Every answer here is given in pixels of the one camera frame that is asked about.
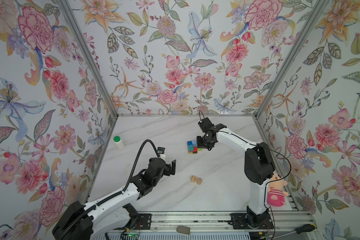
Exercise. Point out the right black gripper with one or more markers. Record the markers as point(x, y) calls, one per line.
point(199, 144)

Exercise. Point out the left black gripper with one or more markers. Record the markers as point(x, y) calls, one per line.
point(168, 171)

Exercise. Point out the lime green long block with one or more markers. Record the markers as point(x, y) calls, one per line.
point(195, 153)

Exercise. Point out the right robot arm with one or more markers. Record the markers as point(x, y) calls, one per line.
point(259, 166)

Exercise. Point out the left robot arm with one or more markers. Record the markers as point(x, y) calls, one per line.
point(114, 211)

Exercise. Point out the grey oval object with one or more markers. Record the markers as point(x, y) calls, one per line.
point(183, 230)

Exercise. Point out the white bottle green cap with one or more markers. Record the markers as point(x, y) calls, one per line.
point(119, 142)

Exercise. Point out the pink plush doll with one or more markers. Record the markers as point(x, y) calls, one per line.
point(276, 195)

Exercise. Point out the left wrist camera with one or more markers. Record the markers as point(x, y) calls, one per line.
point(162, 153)

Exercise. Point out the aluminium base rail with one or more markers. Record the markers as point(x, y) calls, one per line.
point(283, 221)

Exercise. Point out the black handled screwdriver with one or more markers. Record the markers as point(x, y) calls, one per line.
point(302, 229)

